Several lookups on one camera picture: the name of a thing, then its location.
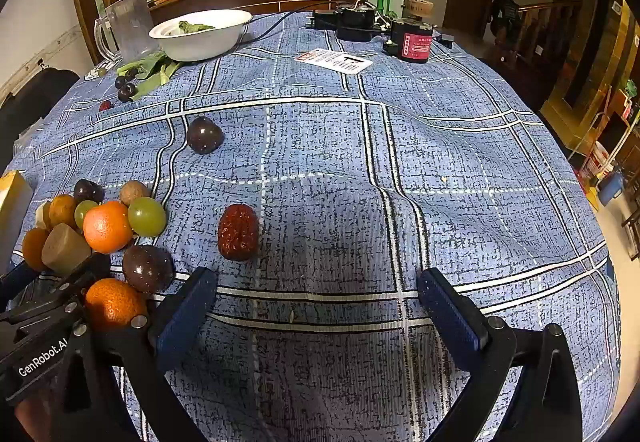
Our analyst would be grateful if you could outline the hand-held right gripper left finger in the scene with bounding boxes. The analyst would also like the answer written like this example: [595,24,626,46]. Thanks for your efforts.
[64,266,218,442]

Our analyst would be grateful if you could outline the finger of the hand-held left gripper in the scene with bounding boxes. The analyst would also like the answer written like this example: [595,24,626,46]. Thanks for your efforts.
[0,251,112,321]
[0,259,48,298]

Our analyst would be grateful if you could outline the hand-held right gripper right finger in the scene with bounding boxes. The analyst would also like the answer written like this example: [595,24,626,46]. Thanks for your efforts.
[416,266,585,442]

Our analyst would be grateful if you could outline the tan sugarcane chunk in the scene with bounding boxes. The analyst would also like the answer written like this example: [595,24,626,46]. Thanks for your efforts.
[41,223,92,277]

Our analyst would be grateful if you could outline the small orange kumquat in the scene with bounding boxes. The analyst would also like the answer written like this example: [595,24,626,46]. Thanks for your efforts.
[47,193,78,230]
[22,227,51,271]

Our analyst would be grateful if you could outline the orange mandarin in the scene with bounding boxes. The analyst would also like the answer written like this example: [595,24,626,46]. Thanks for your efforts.
[82,201,135,255]
[84,278,148,333]

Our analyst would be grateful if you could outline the yellow-edged white foam tray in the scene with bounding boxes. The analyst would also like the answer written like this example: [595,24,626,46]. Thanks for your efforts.
[0,169,35,273]

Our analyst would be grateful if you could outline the small green grape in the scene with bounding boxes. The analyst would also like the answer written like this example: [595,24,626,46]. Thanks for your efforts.
[74,200,99,230]

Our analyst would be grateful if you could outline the dark purple passion fruit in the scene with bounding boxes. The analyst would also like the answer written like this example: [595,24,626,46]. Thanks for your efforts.
[122,245,175,294]
[186,116,224,155]
[73,179,106,204]

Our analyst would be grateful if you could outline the large green grape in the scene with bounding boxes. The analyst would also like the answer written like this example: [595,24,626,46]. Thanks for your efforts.
[127,196,167,238]

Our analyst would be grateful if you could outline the brown walnut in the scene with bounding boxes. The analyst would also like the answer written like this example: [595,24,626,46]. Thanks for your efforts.
[119,179,151,207]

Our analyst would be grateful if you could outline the red jujube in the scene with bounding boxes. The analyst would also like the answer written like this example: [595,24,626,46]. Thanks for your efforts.
[217,203,261,262]

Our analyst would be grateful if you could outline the blue plaid tablecloth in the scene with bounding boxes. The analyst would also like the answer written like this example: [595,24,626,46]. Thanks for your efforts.
[0,5,621,442]

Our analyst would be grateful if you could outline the black sofa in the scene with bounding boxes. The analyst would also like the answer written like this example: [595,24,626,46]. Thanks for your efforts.
[0,67,81,163]

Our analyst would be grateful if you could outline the blue bucket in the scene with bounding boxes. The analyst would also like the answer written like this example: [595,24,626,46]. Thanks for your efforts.
[598,172,626,207]

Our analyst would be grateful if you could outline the green vegetable leaves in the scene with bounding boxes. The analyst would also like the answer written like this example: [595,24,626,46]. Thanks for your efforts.
[116,51,183,99]

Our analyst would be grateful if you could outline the white bucket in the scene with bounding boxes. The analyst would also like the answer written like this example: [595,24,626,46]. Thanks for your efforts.
[580,139,612,178]

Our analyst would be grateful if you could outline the clear glass pitcher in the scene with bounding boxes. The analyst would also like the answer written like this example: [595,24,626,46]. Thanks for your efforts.
[94,0,157,63]

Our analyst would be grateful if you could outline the white bowl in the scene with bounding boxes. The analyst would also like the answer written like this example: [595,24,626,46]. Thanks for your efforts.
[148,9,253,62]

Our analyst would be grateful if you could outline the green vegetable scraps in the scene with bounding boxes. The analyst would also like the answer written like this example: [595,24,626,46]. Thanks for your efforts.
[177,21,216,36]

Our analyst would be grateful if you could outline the black red cylinder can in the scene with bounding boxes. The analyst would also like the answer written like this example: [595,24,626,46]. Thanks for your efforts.
[390,17,435,64]

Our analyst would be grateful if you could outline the white red paper leaflet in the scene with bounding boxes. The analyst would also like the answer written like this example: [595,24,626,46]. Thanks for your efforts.
[295,49,374,73]

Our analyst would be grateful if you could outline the black power adapter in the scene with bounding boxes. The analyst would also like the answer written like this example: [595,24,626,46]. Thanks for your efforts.
[305,0,396,42]

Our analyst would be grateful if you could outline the dark hanging jacket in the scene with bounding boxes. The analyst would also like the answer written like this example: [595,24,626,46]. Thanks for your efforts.
[487,0,523,43]

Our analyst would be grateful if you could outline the wooden stair railing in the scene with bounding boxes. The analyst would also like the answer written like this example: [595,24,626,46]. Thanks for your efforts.
[517,0,583,88]

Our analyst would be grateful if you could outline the golden wooden door frame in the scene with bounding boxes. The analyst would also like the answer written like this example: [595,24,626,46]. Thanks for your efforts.
[540,0,640,133]

